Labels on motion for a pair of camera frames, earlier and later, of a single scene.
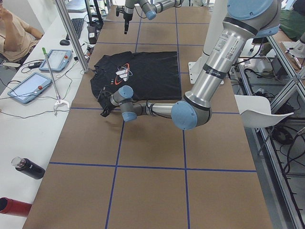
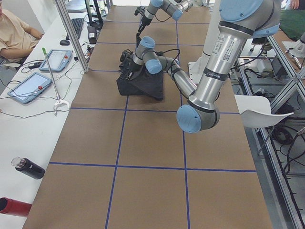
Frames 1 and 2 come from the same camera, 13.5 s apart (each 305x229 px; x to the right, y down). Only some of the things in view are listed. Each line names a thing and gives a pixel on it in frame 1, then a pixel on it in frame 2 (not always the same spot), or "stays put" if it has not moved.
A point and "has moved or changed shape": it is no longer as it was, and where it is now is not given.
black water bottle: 26,166 stays put
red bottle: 13,207 stays put
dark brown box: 92,34 stays put
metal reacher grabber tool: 59,101 stays put
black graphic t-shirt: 151,75 has moved or changed shape
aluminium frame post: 65,13 stays put
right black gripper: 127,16 to 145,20
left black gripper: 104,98 to 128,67
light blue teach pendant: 31,88 stays put
